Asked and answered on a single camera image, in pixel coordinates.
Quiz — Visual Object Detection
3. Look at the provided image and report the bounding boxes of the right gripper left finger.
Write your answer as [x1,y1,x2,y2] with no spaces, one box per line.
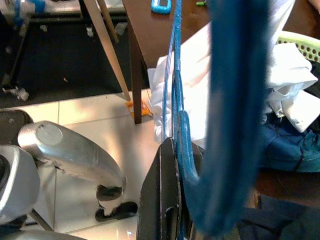
[136,137,181,240]

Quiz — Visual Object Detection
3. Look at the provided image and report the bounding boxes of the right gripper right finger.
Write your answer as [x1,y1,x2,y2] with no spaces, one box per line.
[181,144,206,240]

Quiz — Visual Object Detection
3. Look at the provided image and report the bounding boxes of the blue plastic hanger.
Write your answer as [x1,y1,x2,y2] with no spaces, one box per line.
[161,0,201,240]

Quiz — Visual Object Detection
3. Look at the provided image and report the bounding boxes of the white shirt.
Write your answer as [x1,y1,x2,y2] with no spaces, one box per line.
[147,0,319,151]

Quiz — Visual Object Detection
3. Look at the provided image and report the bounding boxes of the dark garment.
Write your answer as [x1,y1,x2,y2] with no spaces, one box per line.
[194,0,320,240]

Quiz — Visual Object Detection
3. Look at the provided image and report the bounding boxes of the orange floor sticker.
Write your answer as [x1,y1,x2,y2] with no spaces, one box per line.
[124,99,154,118]

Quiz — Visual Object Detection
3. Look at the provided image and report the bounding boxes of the dark brown wooden table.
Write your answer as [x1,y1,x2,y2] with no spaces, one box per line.
[121,0,320,208]

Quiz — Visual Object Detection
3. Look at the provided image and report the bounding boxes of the light wooden leg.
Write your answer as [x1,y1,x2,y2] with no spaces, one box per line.
[96,0,120,44]
[83,0,133,102]

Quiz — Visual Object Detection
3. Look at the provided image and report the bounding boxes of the light green laundry basket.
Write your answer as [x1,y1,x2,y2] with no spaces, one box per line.
[276,31,320,64]

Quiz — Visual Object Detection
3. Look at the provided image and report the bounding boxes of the cyan phone case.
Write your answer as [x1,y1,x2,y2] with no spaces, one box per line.
[151,0,173,15]

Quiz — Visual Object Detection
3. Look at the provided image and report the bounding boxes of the black floor mat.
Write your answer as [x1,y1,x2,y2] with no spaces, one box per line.
[0,13,151,110]

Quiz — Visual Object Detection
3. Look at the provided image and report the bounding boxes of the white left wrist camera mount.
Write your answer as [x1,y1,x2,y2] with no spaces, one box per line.
[98,198,120,217]

